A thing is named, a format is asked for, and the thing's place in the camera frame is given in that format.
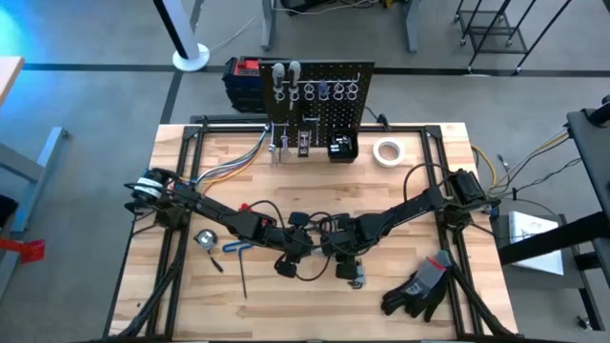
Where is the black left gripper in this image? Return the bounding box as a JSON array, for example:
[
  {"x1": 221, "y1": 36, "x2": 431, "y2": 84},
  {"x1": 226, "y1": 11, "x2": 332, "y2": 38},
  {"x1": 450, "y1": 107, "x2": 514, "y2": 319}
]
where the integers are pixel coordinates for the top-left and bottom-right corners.
[{"x1": 274, "y1": 212, "x2": 324, "y2": 280}]

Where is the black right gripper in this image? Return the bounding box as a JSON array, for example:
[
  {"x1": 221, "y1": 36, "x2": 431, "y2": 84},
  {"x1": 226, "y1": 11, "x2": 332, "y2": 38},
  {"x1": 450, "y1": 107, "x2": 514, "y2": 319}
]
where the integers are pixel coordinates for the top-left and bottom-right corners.
[{"x1": 321, "y1": 214, "x2": 368, "y2": 282}]

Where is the grey hex key set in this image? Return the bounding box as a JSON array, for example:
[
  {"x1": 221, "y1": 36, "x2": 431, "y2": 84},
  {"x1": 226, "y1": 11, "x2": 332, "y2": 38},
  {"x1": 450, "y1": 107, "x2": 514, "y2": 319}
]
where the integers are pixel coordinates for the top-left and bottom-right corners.
[{"x1": 349, "y1": 264, "x2": 368, "y2": 291}]

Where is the blue T-handle hex key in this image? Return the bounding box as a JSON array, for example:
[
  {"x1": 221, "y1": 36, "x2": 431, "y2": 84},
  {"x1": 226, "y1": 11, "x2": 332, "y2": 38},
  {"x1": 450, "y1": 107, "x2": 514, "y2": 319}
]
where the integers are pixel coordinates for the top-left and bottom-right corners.
[{"x1": 221, "y1": 241, "x2": 256, "y2": 301}]

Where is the grey tape measure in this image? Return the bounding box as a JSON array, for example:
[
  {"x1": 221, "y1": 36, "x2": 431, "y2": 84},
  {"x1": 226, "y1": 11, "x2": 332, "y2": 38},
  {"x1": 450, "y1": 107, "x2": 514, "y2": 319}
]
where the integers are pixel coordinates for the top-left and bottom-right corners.
[{"x1": 193, "y1": 229, "x2": 225, "y2": 274}]

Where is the grey handle screwdriver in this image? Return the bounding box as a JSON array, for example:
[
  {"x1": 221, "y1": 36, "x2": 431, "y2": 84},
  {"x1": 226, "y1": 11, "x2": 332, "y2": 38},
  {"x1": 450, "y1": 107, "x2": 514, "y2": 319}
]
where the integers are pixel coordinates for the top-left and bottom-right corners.
[
  {"x1": 287, "y1": 59, "x2": 303, "y2": 111},
  {"x1": 272, "y1": 62, "x2": 287, "y2": 105}
]

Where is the chrome double peg hook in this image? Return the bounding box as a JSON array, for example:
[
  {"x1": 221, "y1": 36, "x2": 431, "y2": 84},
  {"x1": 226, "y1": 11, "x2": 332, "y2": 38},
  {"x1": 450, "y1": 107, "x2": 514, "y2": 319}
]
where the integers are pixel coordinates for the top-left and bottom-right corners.
[
  {"x1": 299, "y1": 114, "x2": 320, "y2": 139},
  {"x1": 271, "y1": 121, "x2": 292, "y2": 165}
]

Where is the black grey work glove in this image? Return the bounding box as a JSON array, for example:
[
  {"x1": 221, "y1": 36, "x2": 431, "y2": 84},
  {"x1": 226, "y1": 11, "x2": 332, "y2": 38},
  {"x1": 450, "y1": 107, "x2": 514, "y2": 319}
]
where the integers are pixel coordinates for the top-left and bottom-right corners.
[
  {"x1": 403, "y1": 250, "x2": 455, "y2": 324},
  {"x1": 380, "y1": 279, "x2": 423, "y2": 317}
]

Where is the black pegboard bin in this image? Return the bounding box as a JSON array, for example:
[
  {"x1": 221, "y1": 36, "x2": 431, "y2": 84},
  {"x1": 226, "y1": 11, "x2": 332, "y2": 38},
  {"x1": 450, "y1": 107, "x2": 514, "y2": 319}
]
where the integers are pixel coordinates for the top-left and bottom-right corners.
[{"x1": 326, "y1": 131, "x2": 360, "y2": 165}]

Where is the white masking tape roll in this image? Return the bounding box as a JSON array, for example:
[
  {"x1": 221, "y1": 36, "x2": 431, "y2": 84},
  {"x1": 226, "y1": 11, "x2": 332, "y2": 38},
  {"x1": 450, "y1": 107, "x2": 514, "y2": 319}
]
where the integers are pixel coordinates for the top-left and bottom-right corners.
[{"x1": 372, "y1": 137, "x2": 408, "y2": 169}]

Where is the black metal pegboard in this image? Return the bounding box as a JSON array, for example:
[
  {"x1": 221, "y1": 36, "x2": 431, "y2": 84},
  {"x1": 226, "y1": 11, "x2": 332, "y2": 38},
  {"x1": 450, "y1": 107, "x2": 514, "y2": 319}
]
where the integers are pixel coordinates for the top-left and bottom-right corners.
[{"x1": 257, "y1": 58, "x2": 376, "y2": 151}]

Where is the red black toolbox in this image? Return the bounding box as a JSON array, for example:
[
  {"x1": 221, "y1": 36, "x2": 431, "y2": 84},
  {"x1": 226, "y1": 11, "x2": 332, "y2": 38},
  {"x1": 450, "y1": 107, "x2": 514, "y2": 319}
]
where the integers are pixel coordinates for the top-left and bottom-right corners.
[{"x1": 222, "y1": 55, "x2": 263, "y2": 114}]

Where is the white paper booklet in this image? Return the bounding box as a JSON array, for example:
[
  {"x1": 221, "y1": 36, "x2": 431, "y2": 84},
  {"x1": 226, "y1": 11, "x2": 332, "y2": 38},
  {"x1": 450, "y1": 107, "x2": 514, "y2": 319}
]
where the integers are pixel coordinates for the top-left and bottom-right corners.
[{"x1": 506, "y1": 211, "x2": 567, "y2": 278}]

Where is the grey side table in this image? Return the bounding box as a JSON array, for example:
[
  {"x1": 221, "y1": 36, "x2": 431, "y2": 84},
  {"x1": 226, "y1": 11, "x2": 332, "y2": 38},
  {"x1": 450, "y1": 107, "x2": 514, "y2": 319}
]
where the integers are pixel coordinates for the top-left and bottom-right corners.
[{"x1": 489, "y1": 212, "x2": 591, "y2": 293}]

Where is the white tower fan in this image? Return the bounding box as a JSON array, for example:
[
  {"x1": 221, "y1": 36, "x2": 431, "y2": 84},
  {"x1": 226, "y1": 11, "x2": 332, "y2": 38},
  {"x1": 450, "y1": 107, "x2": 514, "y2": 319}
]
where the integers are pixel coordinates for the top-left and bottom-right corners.
[{"x1": 152, "y1": 0, "x2": 212, "y2": 73}]

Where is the grey desk leg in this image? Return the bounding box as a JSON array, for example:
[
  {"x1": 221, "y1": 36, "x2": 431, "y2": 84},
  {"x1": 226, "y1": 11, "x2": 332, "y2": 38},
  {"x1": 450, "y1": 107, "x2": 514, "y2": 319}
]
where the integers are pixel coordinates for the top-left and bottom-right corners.
[
  {"x1": 403, "y1": 0, "x2": 424, "y2": 55},
  {"x1": 260, "y1": 0, "x2": 279, "y2": 53}
]

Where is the black metal rack cart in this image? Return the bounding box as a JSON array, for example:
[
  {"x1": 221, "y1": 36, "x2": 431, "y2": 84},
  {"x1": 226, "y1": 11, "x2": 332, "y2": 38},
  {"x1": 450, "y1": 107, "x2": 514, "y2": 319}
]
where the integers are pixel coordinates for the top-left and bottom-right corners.
[{"x1": 454, "y1": 0, "x2": 577, "y2": 77}]

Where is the black equipment stand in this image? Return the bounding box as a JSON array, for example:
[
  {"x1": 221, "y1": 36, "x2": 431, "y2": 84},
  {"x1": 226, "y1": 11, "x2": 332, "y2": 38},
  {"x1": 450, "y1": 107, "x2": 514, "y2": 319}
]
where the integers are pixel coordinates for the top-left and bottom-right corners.
[{"x1": 497, "y1": 93, "x2": 610, "y2": 334}]

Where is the red plastic object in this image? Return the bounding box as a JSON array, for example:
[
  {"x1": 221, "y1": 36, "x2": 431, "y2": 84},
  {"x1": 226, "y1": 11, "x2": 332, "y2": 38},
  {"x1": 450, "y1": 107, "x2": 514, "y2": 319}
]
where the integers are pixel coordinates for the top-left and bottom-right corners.
[{"x1": 0, "y1": 236, "x2": 48, "y2": 265}]

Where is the grey metal bench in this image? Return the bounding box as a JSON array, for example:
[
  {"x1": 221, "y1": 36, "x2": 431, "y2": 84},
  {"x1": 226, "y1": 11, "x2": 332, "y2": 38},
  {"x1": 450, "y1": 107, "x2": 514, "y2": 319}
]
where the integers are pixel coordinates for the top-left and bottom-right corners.
[{"x1": 0, "y1": 125, "x2": 73, "y2": 299}]

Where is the wooden table top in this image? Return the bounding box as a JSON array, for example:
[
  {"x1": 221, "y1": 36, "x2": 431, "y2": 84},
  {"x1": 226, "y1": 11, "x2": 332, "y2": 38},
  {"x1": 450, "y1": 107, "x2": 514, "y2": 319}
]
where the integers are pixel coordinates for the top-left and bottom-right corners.
[{"x1": 0, "y1": 54, "x2": 27, "y2": 107}]

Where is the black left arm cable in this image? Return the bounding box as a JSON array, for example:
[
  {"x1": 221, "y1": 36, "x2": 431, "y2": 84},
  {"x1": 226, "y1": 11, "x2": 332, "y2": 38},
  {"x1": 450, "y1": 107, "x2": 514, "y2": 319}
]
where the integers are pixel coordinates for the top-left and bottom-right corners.
[{"x1": 273, "y1": 254, "x2": 333, "y2": 284}]

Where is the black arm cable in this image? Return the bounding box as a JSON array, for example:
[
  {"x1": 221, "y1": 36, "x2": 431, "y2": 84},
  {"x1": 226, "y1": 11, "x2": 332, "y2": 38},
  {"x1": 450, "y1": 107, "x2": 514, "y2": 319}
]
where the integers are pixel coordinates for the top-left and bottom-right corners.
[
  {"x1": 402, "y1": 162, "x2": 453, "y2": 204},
  {"x1": 273, "y1": 254, "x2": 333, "y2": 284}
]

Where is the multicoloured ribbon cable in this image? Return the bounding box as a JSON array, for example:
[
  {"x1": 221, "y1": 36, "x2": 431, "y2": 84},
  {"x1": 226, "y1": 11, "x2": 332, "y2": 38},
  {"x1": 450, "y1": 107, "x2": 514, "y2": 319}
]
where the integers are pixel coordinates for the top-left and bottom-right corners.
[{"x1": 178, "y1": 127, "x2": 269, "y2": 192}]

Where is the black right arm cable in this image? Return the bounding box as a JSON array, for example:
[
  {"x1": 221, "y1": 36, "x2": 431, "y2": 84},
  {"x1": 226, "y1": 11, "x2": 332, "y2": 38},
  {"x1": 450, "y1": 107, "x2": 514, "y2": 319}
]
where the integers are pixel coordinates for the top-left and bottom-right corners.
[{"x1": 402, "y1": 162, "x2": 453, "y2": 204}]

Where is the black power cable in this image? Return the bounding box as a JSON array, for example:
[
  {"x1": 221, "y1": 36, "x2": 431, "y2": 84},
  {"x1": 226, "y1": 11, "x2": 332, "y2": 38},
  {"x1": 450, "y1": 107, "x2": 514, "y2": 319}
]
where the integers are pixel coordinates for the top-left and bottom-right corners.
[{"x1": 364, "y1": 104, "x2": 394, "y2": 131}]

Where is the black aluminium table frame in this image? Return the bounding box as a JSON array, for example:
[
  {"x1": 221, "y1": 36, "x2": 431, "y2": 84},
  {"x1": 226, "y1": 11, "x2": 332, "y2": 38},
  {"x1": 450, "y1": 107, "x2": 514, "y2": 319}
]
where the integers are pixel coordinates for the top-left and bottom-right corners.
[{"x1": 103, "y1": 113, "x2": 521, "y2": 343}]

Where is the chrome ring tool rack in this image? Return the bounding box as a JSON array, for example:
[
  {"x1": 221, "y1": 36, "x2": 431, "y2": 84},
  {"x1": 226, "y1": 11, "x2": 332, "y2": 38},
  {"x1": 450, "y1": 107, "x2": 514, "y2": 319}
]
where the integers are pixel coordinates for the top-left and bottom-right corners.
[{"x1": 270, "y1": 71, "x2": 360, "y2": 103}]

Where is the yellow grey cable bundle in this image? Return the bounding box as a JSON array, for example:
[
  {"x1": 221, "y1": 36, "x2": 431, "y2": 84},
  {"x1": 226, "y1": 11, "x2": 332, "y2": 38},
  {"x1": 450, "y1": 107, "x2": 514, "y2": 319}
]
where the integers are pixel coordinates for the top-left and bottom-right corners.
[{"x1": 470, "y1": 127, "x2": 585, "y2": 201}]

